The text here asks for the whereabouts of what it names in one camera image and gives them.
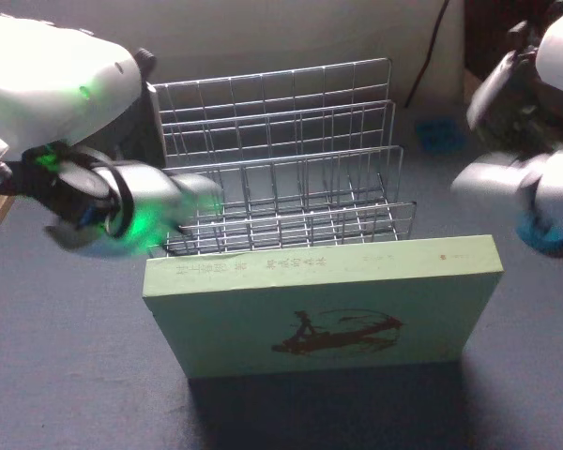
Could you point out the blue round block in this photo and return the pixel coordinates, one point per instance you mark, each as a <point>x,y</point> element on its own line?
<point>544,236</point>

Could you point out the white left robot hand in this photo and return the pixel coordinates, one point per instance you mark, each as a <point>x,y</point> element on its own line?
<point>155,192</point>

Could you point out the blue toy piece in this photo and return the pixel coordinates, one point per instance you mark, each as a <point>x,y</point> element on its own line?
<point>440,135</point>

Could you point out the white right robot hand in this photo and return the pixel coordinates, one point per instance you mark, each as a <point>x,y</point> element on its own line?
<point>492,180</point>

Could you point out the light green book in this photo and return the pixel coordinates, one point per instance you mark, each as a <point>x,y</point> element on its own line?
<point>319,319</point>

